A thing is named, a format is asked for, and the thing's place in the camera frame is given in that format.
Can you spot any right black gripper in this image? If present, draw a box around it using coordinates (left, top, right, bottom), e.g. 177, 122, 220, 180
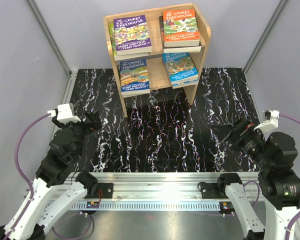
210, 116, 274, 171

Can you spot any green coin cover book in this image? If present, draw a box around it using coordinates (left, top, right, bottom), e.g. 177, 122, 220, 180
119, 66, 150, 98

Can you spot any dark blue 91-Storey Treehouse book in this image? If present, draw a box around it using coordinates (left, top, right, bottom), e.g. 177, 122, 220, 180
119, 59, 150, 96

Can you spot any light blue paperback book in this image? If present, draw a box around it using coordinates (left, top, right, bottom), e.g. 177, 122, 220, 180
172, 80, 199, 89

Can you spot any blue Storey Treehouse book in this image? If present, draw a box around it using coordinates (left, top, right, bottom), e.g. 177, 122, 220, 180
162, 52, 199, 85

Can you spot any purple 52-Storey Treehouse book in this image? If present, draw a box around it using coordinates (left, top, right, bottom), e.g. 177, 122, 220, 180
113, 14, 152, 56

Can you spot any orange 78-Storey Treehouse book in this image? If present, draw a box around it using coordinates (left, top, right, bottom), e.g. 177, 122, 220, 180
162, 9, 200, 48

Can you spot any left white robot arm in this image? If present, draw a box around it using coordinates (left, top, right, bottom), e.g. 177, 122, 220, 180
0, 110, 103, 240

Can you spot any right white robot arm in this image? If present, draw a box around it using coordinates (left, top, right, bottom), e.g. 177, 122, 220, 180
212, 116, 300, 240

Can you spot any black marble pattern mat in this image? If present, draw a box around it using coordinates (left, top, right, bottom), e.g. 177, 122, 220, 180
70, 68, 260, 173

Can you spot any wooden two-tier shelf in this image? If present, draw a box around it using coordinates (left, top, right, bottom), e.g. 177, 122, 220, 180
103, 2, 212, 118

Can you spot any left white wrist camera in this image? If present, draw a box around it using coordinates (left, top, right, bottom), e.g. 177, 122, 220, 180
47, 103, 82, 125

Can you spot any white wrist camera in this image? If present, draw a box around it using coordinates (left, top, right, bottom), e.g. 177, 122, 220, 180
47, 103, 82, 125
254, 110, 280, 134

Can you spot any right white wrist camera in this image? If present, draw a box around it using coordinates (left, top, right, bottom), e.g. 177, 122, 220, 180
254, 110, 280, 134

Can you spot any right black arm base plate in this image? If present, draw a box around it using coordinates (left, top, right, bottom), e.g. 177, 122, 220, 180
198, 179, 243, 199

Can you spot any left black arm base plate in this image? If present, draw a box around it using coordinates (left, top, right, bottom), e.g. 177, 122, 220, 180
83, 182, 114, 199

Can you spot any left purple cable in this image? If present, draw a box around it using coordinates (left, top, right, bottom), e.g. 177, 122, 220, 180
2, 113, 95, 240

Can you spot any purple cable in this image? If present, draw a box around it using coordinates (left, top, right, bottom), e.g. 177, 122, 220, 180
2, 113, 95, 240
197, 113, 300, 240

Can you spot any aluminium rail frame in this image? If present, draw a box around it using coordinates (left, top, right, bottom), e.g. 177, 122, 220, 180
13, 69, 300, 240

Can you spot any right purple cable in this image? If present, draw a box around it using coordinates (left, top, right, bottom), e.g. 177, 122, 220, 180
197, 113, 300, 240

